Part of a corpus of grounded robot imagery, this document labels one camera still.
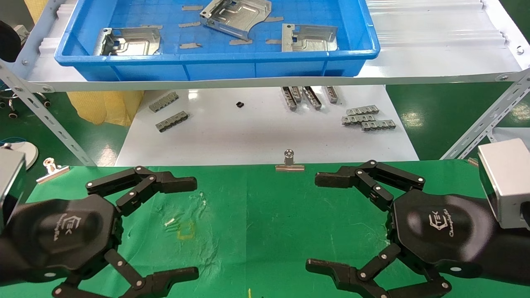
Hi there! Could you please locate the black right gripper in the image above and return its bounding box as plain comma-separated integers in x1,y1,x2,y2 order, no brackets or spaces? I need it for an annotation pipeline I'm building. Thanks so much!
306,159,497,298

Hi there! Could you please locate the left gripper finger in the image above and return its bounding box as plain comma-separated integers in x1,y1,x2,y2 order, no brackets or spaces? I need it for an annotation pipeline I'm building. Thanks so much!
86,166,198,216

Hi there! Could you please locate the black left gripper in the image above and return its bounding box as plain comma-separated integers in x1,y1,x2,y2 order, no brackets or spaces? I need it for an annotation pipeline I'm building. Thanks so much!
3,194,200,298

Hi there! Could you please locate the stamped sheet metal bracket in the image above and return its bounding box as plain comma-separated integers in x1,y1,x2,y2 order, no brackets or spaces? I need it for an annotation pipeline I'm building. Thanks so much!
94,27,162,56
282,24,339,53
199,0,272,41

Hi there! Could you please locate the yellow tape square mark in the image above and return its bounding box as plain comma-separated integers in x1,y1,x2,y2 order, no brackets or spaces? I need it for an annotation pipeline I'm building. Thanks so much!
177,221,195,241

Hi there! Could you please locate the blue plastic bin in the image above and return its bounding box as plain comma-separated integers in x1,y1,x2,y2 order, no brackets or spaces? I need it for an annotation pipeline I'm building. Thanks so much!
54,0,381,82

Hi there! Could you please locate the white metal shelf rack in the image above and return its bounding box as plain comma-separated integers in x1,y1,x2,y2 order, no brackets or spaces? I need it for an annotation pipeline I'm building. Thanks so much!
0,0,530,167

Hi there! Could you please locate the black office chair base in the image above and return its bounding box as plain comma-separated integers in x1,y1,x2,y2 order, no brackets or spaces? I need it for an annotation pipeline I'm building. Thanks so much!
0,92,53,120

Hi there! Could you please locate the white corrugated plastic sheet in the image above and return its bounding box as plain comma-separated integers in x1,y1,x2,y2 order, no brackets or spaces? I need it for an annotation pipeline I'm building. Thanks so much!
27,0,524,82

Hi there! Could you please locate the person in dark clothes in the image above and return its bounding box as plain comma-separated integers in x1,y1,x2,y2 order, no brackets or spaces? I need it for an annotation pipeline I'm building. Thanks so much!
0,21,22,63

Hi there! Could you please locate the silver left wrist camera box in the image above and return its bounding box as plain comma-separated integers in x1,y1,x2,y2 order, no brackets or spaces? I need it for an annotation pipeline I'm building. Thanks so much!
0,147,27,232

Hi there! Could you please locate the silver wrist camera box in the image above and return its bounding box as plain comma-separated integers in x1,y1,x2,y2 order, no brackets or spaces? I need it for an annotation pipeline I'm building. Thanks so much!
0,147,27,232
477,138,530,230

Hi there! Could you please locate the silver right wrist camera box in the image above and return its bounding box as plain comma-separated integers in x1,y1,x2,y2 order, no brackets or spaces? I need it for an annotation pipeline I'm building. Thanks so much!
477,138,530,230

